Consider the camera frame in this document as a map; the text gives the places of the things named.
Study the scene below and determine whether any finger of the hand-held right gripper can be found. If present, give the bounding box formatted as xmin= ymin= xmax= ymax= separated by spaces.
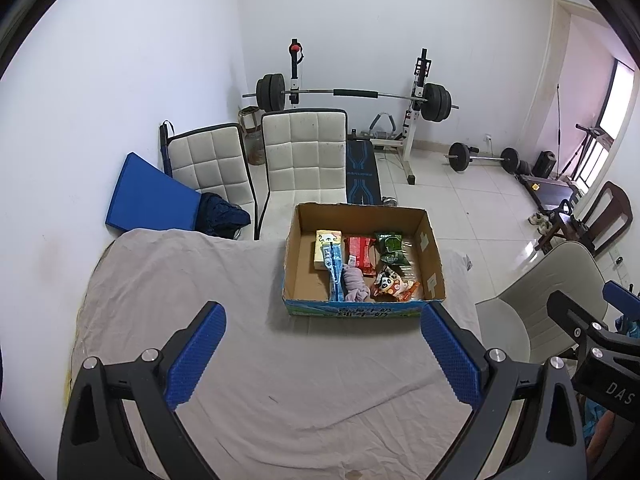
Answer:
xmin=602 ymin=280 xmax=640 ymax=315
xmin=546 ymin=290 xmax=608 ymax=356

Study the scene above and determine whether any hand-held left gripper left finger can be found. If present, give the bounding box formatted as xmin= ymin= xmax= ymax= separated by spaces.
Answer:
xmin=58 ymin=301 xmax=227 ymax=480

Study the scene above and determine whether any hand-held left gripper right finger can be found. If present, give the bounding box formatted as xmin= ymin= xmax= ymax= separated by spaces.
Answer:
xmin=420 ymin=301 xmax=588 ymax=480

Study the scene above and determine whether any orange snack packet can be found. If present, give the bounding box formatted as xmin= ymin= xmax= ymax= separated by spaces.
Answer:
xmin=372 ymin=265 xmax=421 ymax=303

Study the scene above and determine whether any purple cloth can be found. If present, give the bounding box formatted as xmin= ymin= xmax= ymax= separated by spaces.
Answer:
xmin=341 ymin=267 xmax=373 ymax=305

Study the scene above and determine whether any green snack packet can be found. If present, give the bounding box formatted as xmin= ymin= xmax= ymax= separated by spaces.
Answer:
xmin=374 ymin=231 xmax=408 ymax=266

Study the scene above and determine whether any cardboard box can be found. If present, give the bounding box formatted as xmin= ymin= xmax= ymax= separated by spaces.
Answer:
xmin=281 ymin=202 xmax=447 ymax=321

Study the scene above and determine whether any red snack packet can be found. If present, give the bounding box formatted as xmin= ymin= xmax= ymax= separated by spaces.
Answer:
xmin=344 ymin=235 xmax=378 ymax=277

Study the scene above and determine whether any long blue snack packet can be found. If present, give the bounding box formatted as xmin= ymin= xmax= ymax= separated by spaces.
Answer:
xmin=321 ymin=241 xmax=347 ymax=303

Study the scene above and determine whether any white yellow tissue pack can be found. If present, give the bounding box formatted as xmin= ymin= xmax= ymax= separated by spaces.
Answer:
xmin=314 ymin=230 xmax=343 ymax=272

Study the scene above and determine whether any person's right forearm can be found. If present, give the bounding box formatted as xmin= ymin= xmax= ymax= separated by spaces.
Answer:
xmin=582 ymin=410 xmax=621 ymax=466

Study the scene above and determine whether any beige office chair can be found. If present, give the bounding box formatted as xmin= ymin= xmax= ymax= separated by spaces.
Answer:
xmin=475 ymin=241 xmax=608 ymax=366

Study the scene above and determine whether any dark wooden chair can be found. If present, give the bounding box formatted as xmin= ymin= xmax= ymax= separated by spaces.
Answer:
xmin=535 ymin=181 xmax=633 ymax=261

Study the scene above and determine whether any grey tablecloth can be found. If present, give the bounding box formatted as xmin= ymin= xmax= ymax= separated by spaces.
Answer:
xmin=65 ymin=230 xmax=483 ymax=480

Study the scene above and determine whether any treadmill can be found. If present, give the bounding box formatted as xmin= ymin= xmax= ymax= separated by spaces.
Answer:
xmin=517 ymin=174 xmax=586 ymax=211

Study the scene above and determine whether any dark blue jacket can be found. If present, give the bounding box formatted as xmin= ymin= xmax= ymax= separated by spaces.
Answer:
xmin=199 ymin=192 xmax=251 ymax=238

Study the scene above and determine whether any black speaker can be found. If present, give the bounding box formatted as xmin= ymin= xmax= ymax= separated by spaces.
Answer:
xmin=532 ymin=151 xmax=557 ymax=178

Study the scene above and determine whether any black tripod stand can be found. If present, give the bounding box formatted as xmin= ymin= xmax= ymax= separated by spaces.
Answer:
xmin=552 ymin=85 xmax=616 ymax=177

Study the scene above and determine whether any blue folded mat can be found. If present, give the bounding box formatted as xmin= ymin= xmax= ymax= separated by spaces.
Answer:
xmin=105 ymin=152 xmax=203 ymax=235

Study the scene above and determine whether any window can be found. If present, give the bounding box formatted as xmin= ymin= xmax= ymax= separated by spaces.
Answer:
xmin=582 ymin=60 xmax=638 ymax=196

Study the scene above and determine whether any short barbell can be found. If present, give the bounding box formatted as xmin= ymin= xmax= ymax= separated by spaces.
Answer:
xmin=446 ymin=142 xmax=521 ymax=173

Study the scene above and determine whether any white padded chair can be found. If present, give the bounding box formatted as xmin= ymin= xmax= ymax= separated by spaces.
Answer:
xmin=167 ymin=122 xmax=258 ymax=241
xmin=254 ymin=108 xmax=348 ymax=241

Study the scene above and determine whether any black weight bench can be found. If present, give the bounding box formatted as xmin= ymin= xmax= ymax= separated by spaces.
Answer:
xmin=345 ymin=132 xmax=382 ymax=205

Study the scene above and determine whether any dark blue long bag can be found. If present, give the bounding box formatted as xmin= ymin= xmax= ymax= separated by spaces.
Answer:
xmin=159 ymin=121 xmax=175 ymax=178

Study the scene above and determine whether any white barbell rack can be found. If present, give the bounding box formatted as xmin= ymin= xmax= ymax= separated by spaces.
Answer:
xmin=287 ymin=39 xmax=431 ymax=186

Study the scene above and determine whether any long barbell with black plates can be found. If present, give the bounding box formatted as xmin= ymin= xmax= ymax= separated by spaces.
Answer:
xmin=242 ymin=74 xmax=460 ymax=123

